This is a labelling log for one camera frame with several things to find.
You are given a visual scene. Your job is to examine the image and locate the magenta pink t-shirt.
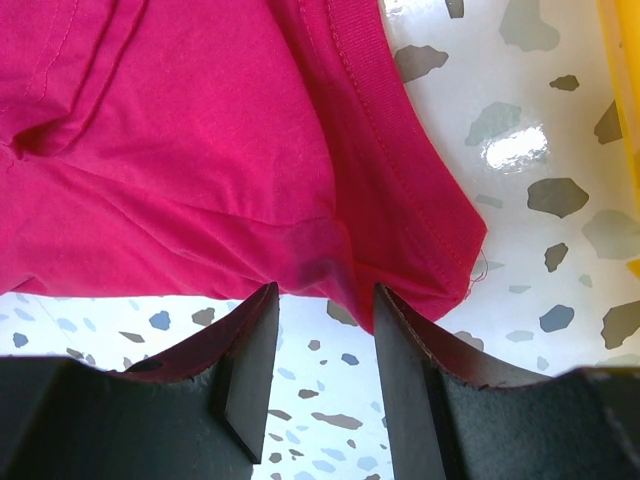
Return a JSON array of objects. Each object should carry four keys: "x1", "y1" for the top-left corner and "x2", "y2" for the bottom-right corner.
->
[{"x1": 1, "y1": 1, "x2": 486, "y2": 330}]

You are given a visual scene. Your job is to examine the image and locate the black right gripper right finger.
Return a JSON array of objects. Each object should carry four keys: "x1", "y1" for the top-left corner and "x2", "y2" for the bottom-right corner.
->
[{"x1": 374, "y1": 285, "x2": 639, "y2": 479}]

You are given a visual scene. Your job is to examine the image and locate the yellow plastic tray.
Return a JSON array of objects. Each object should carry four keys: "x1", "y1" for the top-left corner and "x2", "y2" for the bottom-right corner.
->
[{"x1": 597, "y1": 0, "x2": 640, "y2": 279}]

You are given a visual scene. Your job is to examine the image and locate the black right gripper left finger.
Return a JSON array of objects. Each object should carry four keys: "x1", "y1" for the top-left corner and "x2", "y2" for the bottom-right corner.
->
[{"x1": 1, "y1": 283, "x2": 279, "y2": 479}]

